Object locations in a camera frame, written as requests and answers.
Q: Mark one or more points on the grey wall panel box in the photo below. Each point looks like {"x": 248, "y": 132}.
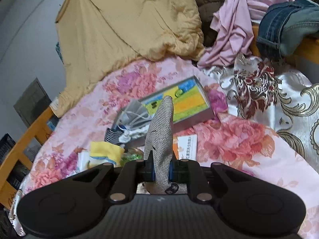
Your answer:
{"x": 32, "y": 103}

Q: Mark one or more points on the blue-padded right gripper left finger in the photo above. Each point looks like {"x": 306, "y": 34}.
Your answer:
{"x": 128, "y": 178}

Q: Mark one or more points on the grey knitted sock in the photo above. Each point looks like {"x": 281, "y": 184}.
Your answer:
{"x": 159, "y": 143}

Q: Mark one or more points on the yellow dotted quilt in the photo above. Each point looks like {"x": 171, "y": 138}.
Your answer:
{"x": 97, "y": 37}

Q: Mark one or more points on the wooden bed frame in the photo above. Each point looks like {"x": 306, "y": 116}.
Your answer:
{"x": 38, "y": 130}

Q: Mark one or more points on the pink crumpled garment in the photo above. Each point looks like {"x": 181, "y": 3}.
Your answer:
{"x": 233, "y": 24}

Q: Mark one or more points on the striped yellow sock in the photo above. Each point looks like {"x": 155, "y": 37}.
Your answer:
{"x": 104, "y": 152}

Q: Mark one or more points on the white gold-patterned satin sheet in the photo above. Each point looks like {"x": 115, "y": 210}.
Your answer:
{"x": 276, "y": 95}

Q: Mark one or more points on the grey tray with cartoon picture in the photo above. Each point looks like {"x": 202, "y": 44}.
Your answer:
{"x": 191, "y": 106}

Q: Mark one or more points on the blue denim jeans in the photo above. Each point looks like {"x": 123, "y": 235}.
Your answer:
{"x": 284, "y": 26}

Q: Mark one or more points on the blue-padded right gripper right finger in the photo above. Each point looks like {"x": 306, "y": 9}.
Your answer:
{"x": 194, "y": 176}

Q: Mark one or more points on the blue wall poster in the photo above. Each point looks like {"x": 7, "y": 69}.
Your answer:
{"x": 58, "y": 50}

